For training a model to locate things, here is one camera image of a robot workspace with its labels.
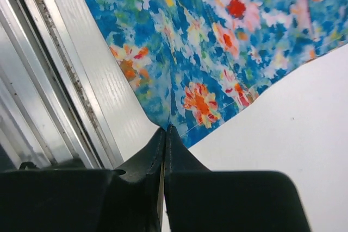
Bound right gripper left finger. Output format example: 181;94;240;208
1;129;166;231

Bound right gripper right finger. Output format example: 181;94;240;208
164;126;310;231

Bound blue floral skirt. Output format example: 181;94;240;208
85;0;347;147

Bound aluminium mounting rail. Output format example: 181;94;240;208
1;0;157;168

